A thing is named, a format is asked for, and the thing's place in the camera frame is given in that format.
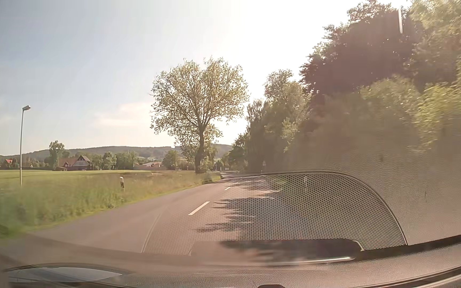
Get large lone tree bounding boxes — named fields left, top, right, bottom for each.
left=150, top=57, right=250, bottom=174

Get road markings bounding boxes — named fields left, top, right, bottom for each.
left=188, top=176, right=271, bottom=216

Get grey asphalt road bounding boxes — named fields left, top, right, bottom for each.
left=34, top=172, right=379, bottom=257

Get distant row of trees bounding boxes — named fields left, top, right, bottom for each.
left=44, top=140, right=183, bottom=171

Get car's own bonnet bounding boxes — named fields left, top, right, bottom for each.
left=0, top=228, right=461, bottom=288

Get row of dense trees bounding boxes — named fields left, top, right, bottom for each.
left=228, top=0, right=461, bottom=209

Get dark brown farmhouse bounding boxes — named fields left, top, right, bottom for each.
left=56, top=155, right=93, bottom=171

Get green grass field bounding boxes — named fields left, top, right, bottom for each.
left=0, top=169, right=222, bottom=234

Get grey lamp post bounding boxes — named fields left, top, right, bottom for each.
left=19, top=105, right=31, bottom=187

